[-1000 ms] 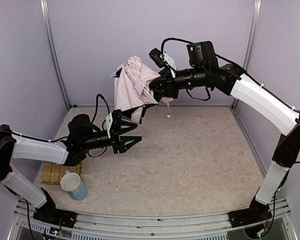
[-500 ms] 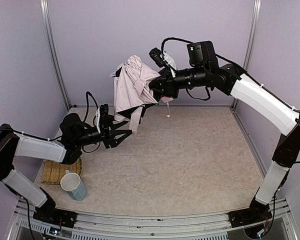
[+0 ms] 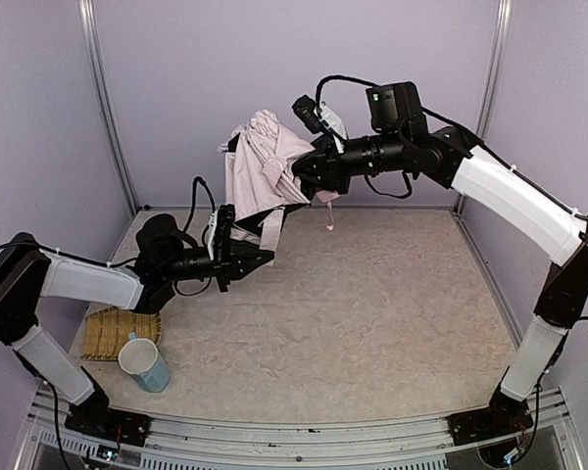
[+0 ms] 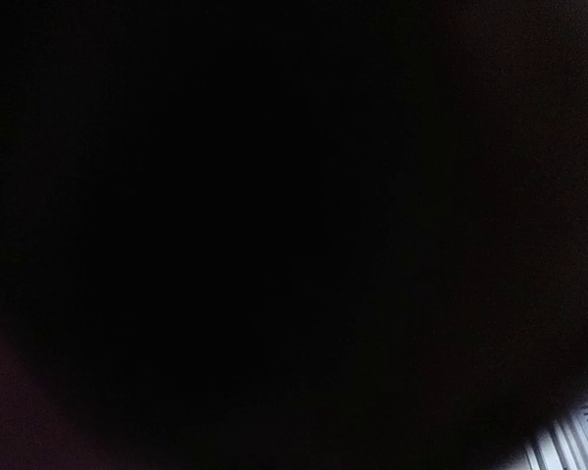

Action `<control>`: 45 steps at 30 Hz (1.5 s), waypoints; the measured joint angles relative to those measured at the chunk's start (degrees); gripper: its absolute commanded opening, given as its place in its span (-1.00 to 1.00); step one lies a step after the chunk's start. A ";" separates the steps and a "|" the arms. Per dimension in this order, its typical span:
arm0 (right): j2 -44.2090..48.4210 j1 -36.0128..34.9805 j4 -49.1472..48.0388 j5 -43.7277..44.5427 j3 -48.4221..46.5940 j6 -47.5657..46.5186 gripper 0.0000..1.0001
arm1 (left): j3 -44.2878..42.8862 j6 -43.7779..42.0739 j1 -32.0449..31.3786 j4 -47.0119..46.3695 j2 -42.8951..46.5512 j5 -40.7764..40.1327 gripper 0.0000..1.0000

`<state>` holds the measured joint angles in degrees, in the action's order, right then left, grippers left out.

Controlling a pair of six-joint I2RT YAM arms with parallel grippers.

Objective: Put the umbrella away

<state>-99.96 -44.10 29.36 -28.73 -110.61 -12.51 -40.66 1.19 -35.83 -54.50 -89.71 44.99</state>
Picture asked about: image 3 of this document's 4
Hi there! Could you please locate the pink black folding umbrella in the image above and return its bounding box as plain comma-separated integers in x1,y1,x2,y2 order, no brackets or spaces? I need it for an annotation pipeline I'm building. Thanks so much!
219,110,339,252

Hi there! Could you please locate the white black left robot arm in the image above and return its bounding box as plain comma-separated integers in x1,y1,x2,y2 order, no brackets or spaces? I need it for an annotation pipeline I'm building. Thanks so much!
0,206,274,407

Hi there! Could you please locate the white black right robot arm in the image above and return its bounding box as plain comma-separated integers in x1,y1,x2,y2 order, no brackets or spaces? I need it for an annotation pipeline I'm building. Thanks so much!
292,82,588,408

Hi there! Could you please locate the light blue cup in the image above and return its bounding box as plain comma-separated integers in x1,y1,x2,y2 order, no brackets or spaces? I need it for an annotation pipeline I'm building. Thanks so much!
118,332,171,394

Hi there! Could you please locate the woven bamboo tray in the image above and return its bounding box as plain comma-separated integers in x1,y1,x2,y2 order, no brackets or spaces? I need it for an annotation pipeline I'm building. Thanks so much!
80,307,162,361

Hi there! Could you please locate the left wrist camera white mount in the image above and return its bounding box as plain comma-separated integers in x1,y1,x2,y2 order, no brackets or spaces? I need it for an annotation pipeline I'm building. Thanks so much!
205,204,235,261

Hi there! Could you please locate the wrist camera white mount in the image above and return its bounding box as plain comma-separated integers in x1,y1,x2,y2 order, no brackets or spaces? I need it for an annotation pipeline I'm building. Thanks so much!
205,204,235,261
292,95,348,153

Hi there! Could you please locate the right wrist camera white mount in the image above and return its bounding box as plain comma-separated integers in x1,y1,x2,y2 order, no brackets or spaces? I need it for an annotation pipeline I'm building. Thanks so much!
292,95,348,153

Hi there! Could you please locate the left black camera cable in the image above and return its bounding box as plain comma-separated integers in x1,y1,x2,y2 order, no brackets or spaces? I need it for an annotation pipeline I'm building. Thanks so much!
183,175,217,231

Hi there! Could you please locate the black camera cable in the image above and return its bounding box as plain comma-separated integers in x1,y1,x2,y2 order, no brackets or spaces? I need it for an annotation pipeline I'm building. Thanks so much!
315,73,373,104
183,175,217,231

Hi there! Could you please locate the right black camera cable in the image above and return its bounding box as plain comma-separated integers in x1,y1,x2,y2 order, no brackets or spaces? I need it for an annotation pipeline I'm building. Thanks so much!
315,73,373,104

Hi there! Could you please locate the right aluminium corner post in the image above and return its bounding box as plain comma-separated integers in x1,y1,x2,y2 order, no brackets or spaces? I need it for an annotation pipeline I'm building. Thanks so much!
453,0,514,216

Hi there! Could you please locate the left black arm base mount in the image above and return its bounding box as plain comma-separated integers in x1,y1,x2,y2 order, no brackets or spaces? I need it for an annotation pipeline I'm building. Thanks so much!
65,388,151,447

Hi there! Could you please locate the aluminium front rail frame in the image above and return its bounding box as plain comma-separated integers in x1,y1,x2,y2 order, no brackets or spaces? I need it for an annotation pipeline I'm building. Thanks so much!
9,386,588,469

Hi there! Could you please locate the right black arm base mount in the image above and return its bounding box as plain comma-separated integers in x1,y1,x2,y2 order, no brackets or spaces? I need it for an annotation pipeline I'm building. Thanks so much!
448,386,534,446

